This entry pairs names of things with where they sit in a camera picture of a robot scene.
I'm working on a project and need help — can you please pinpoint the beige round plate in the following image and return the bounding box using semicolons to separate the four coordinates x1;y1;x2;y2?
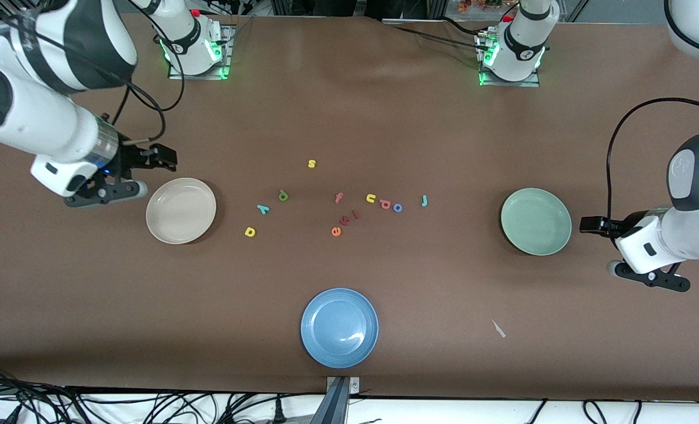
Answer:
145;177;217;245

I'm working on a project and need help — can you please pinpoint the green round plate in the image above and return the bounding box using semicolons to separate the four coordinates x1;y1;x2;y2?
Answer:
500;188;573;257

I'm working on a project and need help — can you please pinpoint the brown table cover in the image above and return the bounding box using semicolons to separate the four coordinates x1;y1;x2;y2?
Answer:
0;12;699;402

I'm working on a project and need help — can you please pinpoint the blue round plate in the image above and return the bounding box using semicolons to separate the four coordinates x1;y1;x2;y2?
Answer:
300;287;379;369

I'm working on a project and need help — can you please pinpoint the orange floral object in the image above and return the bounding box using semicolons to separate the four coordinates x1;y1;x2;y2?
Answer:
458;0;503;14

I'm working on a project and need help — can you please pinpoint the dark stand pole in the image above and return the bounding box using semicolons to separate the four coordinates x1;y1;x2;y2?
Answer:
309;377;350;424

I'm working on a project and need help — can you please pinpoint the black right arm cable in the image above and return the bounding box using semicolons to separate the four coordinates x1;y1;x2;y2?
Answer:
5;0;185;146

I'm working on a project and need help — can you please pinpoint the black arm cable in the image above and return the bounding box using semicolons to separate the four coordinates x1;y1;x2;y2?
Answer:
5;0;185;146
606;97;699;236

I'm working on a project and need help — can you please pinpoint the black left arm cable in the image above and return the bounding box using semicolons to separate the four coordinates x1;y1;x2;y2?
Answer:
606;97;699;236

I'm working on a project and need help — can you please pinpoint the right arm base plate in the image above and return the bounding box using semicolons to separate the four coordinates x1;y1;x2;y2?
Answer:
167;22;235;81

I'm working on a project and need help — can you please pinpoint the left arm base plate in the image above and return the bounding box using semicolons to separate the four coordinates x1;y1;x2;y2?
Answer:
478;28;541;88

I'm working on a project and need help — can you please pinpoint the black base cable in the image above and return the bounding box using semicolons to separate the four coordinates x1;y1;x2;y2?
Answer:
442;16;485;37
392;25;484;50

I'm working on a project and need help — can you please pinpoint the grey metal bracket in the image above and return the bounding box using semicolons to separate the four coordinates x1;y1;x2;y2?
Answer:
326;376;361;394

